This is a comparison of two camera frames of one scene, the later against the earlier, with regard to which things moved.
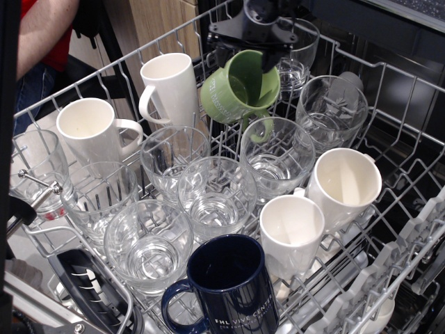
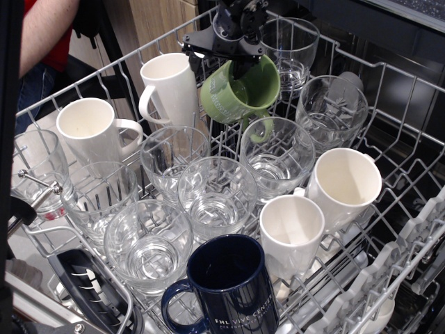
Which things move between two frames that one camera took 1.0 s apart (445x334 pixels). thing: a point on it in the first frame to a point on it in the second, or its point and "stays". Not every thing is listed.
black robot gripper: (268, 23) to (234, 35)
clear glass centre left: (165, 149) stays
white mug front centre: (292, 227) stays
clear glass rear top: (294, 71) stays
